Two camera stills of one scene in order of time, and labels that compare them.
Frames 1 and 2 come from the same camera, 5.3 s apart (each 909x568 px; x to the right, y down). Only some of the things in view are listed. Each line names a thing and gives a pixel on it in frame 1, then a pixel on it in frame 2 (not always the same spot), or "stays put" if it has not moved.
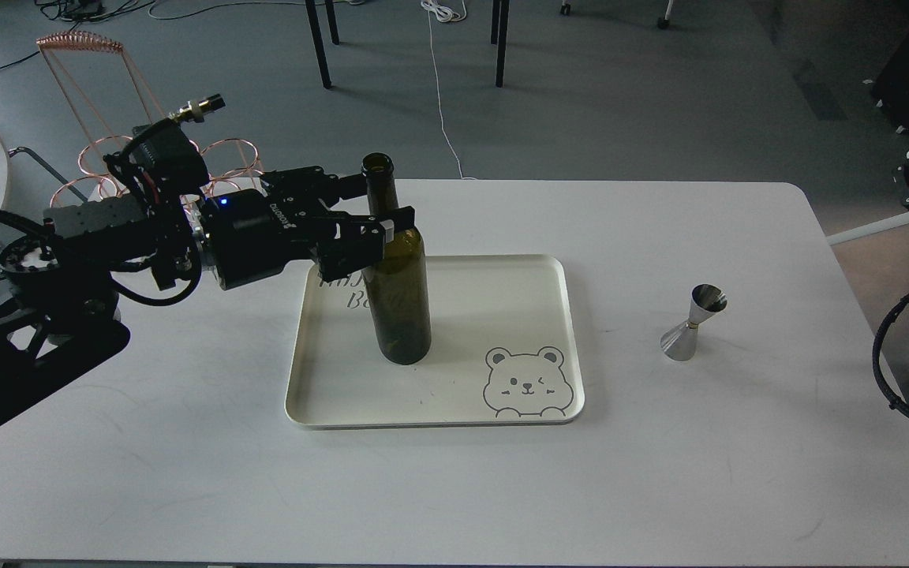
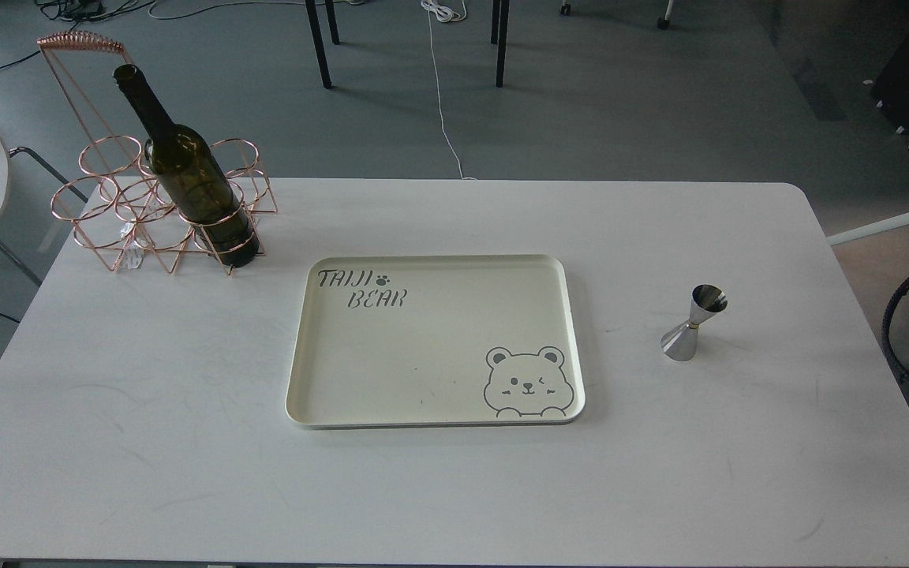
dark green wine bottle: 400,294 to 193,175
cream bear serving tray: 504,351 stays put
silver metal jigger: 680,342 stays put
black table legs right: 503,36 stays put
